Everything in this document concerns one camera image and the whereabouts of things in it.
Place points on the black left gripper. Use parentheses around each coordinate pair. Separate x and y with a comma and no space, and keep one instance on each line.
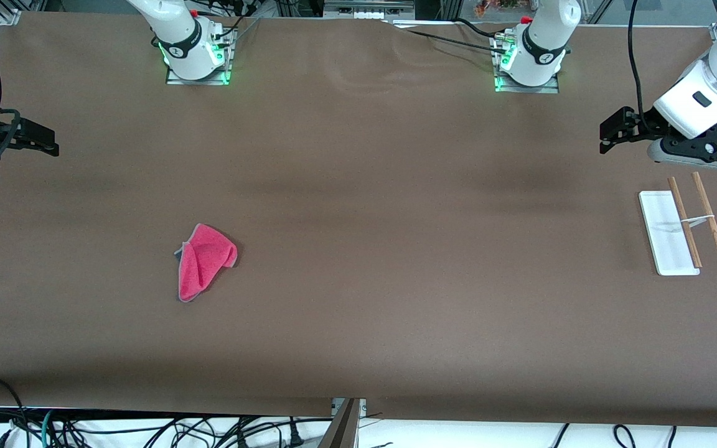
(643,126)

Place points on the pink and grey towel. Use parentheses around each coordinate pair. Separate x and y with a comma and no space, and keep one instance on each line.
(200,261)

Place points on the white rack with wooden bars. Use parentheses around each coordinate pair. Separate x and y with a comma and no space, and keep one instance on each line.
(666,236)

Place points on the brown table cover sheet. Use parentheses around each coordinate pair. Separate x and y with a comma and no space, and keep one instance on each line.
(358,280)

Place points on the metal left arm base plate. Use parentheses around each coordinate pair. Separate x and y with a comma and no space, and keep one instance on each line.
(551,87)

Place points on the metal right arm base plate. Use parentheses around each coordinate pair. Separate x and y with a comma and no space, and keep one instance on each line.
(224,71)

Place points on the grey metal frame device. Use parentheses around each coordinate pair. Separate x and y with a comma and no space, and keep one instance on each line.
(368,9)

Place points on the brown wooden post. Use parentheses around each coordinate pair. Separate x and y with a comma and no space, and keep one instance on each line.
(341,429)

